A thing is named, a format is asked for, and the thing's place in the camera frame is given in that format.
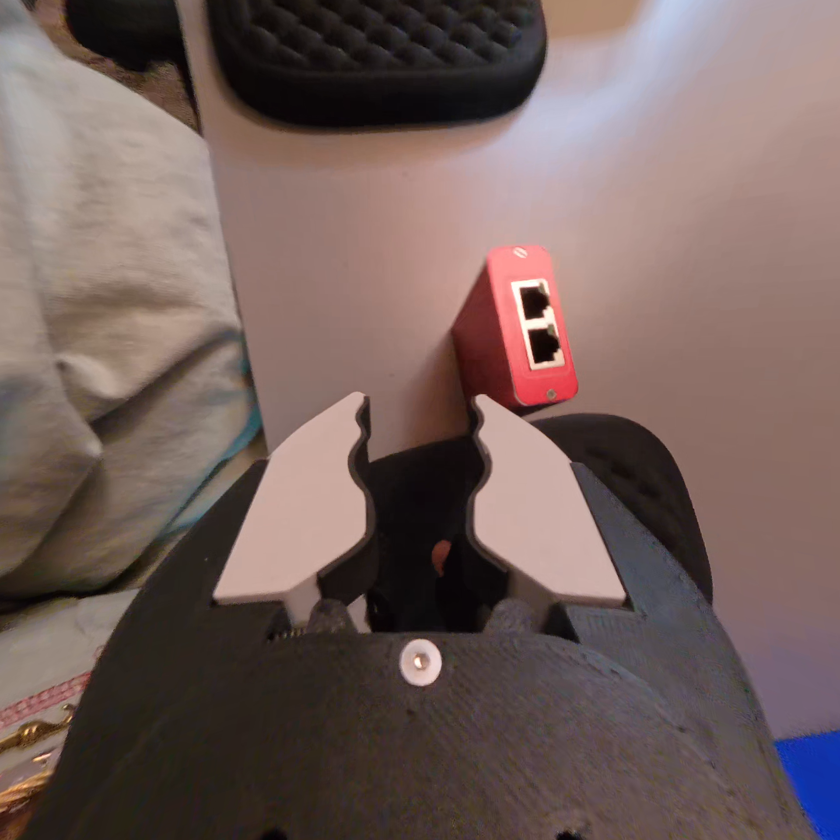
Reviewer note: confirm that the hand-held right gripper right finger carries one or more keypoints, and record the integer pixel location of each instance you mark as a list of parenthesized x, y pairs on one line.
[(538, 512)]

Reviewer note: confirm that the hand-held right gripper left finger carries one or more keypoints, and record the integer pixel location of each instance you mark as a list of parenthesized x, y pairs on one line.
[(302, 505)]

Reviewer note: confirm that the red ethernet splitter box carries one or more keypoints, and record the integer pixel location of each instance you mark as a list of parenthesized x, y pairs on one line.
[(518, 328)]

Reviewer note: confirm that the blue plastic bin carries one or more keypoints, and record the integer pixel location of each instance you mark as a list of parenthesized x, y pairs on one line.
[(810, 787)]

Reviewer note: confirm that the black mesh pad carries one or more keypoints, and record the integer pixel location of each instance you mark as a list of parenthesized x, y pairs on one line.
[(380, 59)]

